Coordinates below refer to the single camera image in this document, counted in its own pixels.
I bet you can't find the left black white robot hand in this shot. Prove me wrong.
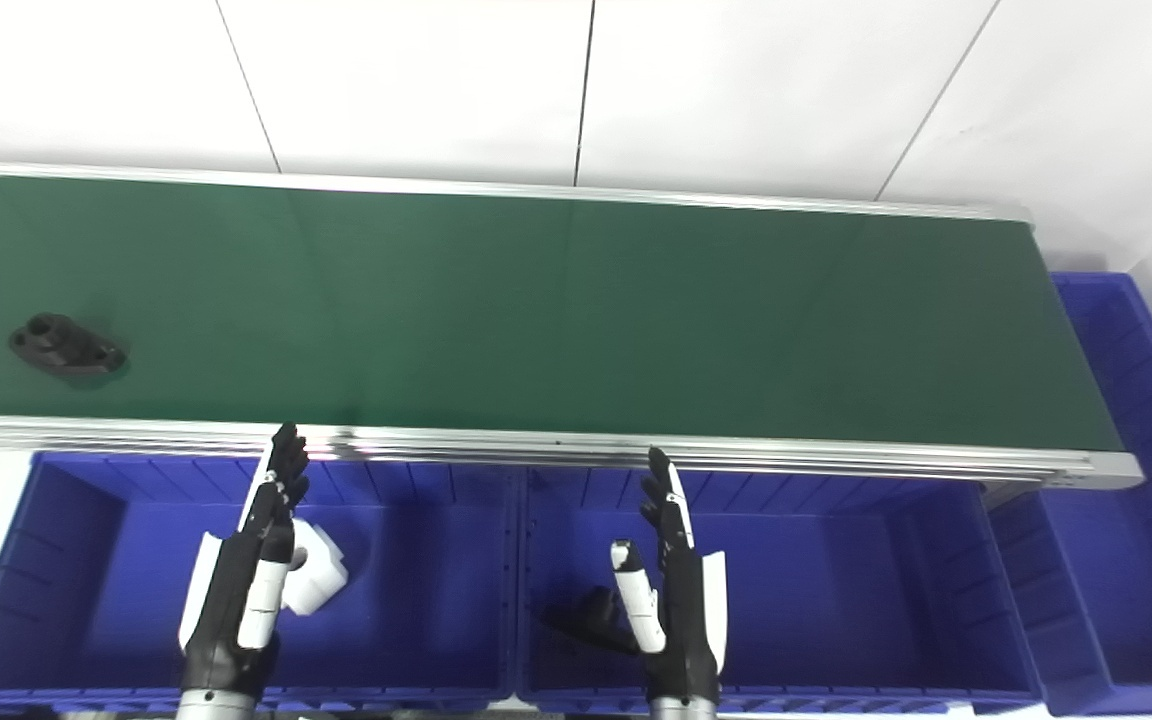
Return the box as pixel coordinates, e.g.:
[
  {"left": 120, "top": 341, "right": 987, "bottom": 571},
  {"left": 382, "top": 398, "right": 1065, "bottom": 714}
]
[{"left": 176, "top": 422, "right": 312, "bottom": 698}]

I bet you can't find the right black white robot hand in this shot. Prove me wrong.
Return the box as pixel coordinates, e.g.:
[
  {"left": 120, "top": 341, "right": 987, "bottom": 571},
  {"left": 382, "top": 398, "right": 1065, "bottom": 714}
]
[{"left": 610, "top": 447, "right": 728, "bottom": 702}]

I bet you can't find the black flange part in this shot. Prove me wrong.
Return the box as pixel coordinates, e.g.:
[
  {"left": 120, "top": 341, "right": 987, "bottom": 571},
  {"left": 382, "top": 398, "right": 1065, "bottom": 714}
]
[
  {"left": 8, "top": 313, "right": 128, "bottom": 378},
  {"left": 544, "top": 586, "right": 639, "bottom": 657}
]

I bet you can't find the white block part with hole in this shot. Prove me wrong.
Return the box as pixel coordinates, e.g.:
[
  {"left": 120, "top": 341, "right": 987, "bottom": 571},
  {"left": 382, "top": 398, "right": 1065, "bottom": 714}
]
[{"left": 280, "top": 517, "right": 350, "bottom": 617}]

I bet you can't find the blue plastic bin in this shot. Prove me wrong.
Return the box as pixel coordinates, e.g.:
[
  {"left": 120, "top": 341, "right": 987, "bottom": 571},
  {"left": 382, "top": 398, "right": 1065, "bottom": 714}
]
[
  {"left": 986, "top": 272, "right": 1152, "bottom": 717},
  {"left": 0, "top": 450, "right": 523, "bottom": 714},
  {"left": 514, "top": 464, "right": 1045, "bottom": 717}
]

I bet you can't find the green conveyor belt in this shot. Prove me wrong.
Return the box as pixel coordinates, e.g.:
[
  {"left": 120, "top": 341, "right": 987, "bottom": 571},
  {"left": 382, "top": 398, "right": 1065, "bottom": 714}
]
[
  {"left": 0, "top": 160, "right": 1146, "bottom": 492},
  {"left": 0, "top": 172, "right": 1125, "bottom": 453}
]

